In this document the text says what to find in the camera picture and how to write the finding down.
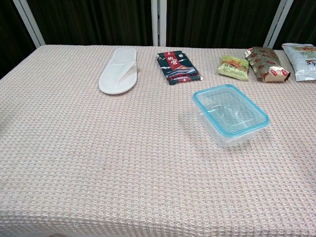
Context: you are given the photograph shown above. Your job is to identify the gold red snack bag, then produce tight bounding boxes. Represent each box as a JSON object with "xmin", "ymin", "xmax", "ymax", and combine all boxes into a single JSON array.
[{"xmin": 244, "ymin": 46, "xmax": 291, "ymax": 83}]

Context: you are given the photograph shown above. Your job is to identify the dark blue red packet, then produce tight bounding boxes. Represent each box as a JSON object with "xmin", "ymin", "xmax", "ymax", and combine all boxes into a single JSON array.
[{"xmin": 156, "ymin": 50, "xmax": 204, "ymax": 86}]

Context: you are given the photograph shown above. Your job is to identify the green snack bag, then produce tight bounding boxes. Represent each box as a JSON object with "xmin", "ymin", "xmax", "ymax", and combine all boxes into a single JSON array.
[{"xmin": 217, "ymin": 55, "xmax": 250, "ymax": 81}]

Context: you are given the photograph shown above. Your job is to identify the white metal frame post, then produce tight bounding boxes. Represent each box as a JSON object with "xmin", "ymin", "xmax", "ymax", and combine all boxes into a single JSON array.
[
  {"xmin": 263, "ymin": 0, "xmax": 294, "ymax": 49},
  {"xmin": 151, "ymin": 0, "xmax": 167, "ymax": 47},
  {"xmin": 12, "ymin": 0, "xmax": 46, "ymax": 48}
]

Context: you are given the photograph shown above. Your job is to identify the black curtain panel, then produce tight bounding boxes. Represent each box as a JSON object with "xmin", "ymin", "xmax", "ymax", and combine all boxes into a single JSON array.
[
  {"xmin": 0, "ymin": 0, "xmax": 38, "ymax": 79},
  {"xmin": 273, "ymin": 0, "xmax": 316, "ymax": 51},
  {"xmin": 166, "ymin": 0, "xmax": 282, "ymax": 48},
  {"xmin": 26, "ymin": 0, "xmax": 154, "ymax": 46}
]

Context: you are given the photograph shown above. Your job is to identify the clear plastic container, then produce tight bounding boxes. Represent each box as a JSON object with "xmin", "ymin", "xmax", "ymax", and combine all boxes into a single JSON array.
[{"xmin": 197, "ymin": 111, "xmax": 269, "ymax": 148}]

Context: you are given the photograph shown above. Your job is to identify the white disposable slipper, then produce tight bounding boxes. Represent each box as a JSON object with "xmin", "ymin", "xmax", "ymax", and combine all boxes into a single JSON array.
[{"xmin": 98, "ymin": 47, "xmax": 138, "ymax": 95}]

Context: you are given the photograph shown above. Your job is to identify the clear container blue rim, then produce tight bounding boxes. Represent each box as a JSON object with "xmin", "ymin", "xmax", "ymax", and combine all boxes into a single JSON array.
[{"xmin": 192, "ymin": 84, "xmax": 270, "ymax": 137}]

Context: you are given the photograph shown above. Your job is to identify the white silver snack bag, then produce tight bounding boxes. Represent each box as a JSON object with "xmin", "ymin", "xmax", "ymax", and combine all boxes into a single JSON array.
[{"xmin": 281, "ymin": 43, "xmax": 316, "ymax": 82}]

